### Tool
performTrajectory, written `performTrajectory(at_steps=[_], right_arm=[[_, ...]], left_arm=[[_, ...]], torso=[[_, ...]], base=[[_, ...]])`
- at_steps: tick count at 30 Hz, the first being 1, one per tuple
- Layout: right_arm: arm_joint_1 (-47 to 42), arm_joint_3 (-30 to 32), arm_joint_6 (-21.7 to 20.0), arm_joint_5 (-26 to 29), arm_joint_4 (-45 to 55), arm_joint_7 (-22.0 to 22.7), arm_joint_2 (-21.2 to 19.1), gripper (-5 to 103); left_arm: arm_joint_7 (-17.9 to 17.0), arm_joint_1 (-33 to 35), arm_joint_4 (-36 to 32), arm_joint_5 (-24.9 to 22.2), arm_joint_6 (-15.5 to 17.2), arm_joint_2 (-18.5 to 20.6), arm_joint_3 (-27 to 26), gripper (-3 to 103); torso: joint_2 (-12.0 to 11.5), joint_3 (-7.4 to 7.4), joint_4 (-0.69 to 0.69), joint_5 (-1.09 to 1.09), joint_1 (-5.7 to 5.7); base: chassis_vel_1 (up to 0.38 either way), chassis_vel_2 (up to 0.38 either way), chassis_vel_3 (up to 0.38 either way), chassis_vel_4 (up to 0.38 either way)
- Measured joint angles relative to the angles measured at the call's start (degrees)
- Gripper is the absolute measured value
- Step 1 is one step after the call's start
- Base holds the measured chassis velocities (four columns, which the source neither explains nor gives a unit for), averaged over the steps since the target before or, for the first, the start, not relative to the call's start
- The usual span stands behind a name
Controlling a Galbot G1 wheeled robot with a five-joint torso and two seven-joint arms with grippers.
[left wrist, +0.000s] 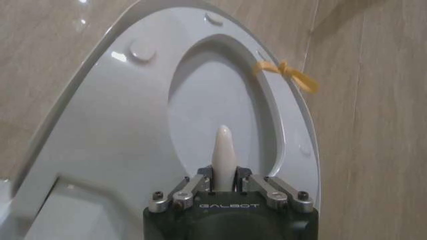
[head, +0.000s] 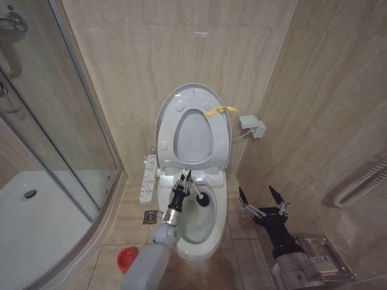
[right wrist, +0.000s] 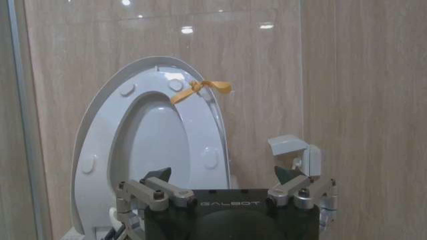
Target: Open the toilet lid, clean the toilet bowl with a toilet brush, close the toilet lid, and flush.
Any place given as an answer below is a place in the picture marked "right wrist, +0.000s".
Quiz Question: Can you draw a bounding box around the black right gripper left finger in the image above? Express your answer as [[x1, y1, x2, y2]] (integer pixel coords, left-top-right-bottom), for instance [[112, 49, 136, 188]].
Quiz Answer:
[[114, 166, 197, 217]]

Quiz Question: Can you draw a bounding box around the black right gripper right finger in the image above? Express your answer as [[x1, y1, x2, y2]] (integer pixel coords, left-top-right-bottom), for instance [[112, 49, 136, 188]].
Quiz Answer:
[[266, 165, 338, 213]]

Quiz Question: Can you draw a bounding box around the grey flush button box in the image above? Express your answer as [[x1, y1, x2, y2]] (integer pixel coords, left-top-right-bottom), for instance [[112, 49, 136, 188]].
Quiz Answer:
[[266, 134, 322, 178]]

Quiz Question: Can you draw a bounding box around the white toilet lid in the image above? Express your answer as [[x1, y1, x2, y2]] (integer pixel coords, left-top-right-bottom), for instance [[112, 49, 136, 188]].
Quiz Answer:
[[68, 55, 230, 235]]

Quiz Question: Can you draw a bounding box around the white toilet seat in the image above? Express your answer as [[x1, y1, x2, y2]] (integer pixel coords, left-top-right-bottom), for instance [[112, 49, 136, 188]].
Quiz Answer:
[[76, 67, 230, 227]]

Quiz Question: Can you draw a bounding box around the yellow ribbon tie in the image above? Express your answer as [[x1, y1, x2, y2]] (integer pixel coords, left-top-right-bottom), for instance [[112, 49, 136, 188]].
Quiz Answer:
[[169, 80, 233, 105]]

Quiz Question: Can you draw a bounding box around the glass shower partition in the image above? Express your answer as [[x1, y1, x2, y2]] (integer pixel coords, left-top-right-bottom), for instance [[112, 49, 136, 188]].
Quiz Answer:
[[0, 0, 54, 240]]

